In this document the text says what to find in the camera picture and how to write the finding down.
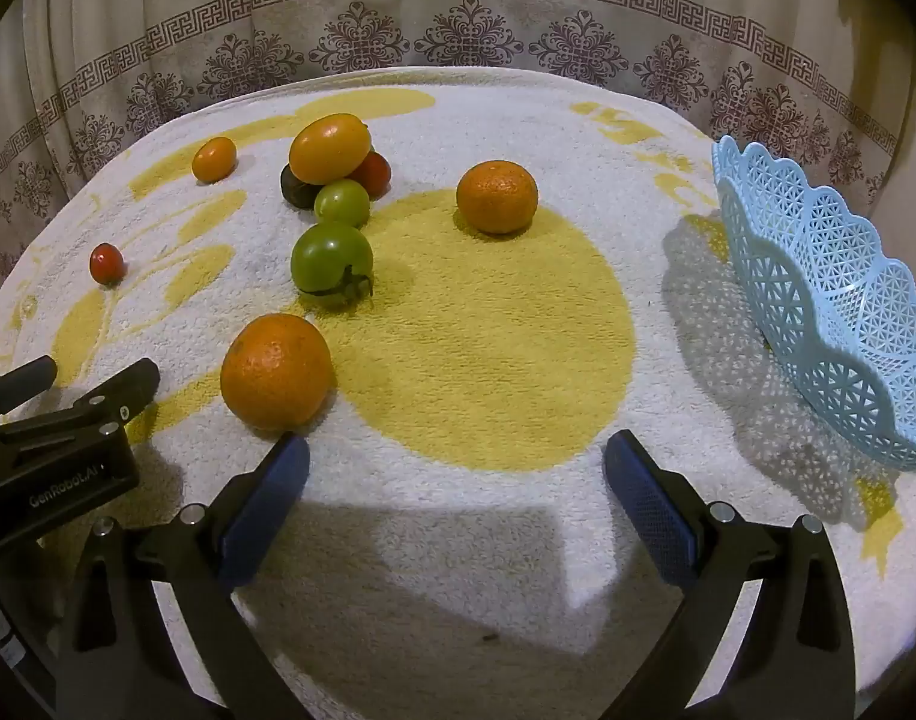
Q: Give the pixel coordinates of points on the green tomato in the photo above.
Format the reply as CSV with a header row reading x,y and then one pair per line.
x,y
327,256
342,204

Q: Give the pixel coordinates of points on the dark brown wrinkled fruit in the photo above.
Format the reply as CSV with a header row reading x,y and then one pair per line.
x,y
296,192

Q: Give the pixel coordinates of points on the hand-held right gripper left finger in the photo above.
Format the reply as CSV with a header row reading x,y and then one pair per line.
x,y
267,510

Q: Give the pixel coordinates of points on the large orange tomato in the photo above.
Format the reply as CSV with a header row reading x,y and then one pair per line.
x,y
329,147

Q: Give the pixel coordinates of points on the light blue plastic lattice basket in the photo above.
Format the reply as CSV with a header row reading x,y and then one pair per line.
x,y
826,285

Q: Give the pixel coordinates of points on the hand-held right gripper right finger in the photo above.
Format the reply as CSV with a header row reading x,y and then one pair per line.
x,y
653,510

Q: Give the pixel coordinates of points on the small orange tomato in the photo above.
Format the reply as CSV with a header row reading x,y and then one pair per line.
x,y
214,160

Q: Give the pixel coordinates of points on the small red cherry tomato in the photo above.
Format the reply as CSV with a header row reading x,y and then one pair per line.
x,y
106,264

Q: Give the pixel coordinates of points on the mandarin orange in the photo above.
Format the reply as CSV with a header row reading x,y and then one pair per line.
x,y
274,371
497,196

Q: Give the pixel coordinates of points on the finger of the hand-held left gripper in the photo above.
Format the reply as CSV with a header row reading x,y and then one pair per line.
x,y
124,394
19,386

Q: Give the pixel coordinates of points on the white and yellow printed towel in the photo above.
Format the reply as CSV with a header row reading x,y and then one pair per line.
x,y
488,360

